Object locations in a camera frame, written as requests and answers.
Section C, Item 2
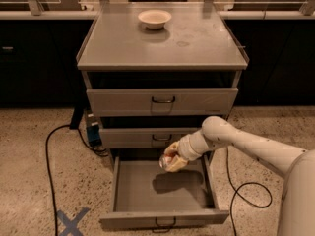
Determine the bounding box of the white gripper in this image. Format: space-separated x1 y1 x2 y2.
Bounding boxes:
163 130 211 172

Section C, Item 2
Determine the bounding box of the red coke can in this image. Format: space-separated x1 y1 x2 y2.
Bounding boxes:
159 154 174 169

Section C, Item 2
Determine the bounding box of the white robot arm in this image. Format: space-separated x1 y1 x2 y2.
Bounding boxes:
159 116 315 236

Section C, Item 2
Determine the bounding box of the grey bottom drawer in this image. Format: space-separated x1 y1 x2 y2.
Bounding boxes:
100 156 229 230

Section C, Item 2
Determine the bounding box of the grey drawer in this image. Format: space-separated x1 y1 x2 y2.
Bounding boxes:
87 88 238 117
100 156 229 230
99 128 198 148

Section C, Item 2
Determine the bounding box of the grey top drawer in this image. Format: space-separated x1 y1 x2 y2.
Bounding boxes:
87 88 238 117

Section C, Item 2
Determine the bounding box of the grey middle drawer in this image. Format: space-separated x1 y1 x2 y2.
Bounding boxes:
99 128 198 148

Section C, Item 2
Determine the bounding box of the grey drawer cabinet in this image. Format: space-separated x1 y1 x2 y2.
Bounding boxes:
76 2 250 169

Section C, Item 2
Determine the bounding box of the dark back counter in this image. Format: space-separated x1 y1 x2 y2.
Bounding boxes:
1 12 315 107

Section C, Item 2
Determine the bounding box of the blue power box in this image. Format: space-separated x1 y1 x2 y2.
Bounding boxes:
85 111 101 147

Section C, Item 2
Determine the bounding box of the blue tape cross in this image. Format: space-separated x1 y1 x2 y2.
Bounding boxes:
57 207 90 236

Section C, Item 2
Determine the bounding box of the white bowl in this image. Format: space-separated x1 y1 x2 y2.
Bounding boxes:
138 10 172 30

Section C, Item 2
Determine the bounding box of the black cable left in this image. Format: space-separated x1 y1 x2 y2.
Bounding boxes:
44 124 109 236

